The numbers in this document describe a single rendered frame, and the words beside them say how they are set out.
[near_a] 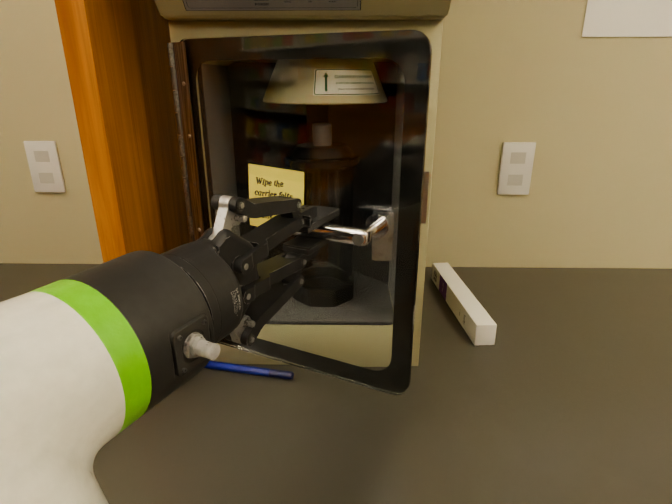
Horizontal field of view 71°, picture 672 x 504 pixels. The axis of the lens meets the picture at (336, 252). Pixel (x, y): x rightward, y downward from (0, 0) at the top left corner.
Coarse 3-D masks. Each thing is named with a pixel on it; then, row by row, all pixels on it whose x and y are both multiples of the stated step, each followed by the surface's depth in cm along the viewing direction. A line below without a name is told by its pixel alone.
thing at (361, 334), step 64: (192, 64) 54; (256, 64) 51; (320, 64) 47; (384, 64) 45; (256, 128) 53; (320, 128) 50; (384, 128) 46; (320, 192) 52; (384, 192) 49; (320, 256) 55; (384, 256) 51; (320, 320) 58; (384, 320) 54; (384, 384) 57
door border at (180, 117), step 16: (176, 48) 54; (176, 64) 55; (176, 80) 56; (192, 128) 57; (192, 144) 58; (192, 160) 59; (192, 176) 60; (192, 192) 60; (192, 208) 61; (192, 240) 63
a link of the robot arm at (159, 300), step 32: (128, 256) 29; (160, 256) 29; (96, 288) 25; (128, 288) 26; (160, 288) 27; (192, 288) 29; (128, 320) 25; (160, 320) 26; (192, 320) 28; (160, 352) 26; (192, 352) 27; (160, 384) 26
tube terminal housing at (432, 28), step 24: (192, 24) 55; (216, 24) 55; (240, 24) 55; (264, 24) 55; (288, 24) 55; (312, 24) 55; (336, 24) 55; (360, 24) 55; (384, 24) 55; (408, 24) 54; (432, 24) 54; (432, 48) 55; (432, 72) 56; (432, 96) 57; (432, 120) 58; (432, 144) 59; (216, 360) 71; (240, 360) 71; (264, 360) 71
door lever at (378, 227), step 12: (372, 216) 50; (324, 228) 47; (336, 228) 47; (348, 228) 47; (360, 228) 47; (372, 228) 48; (384, 228) 50; (336, 240) 47; (348, 240) 47; (360, 240) 46
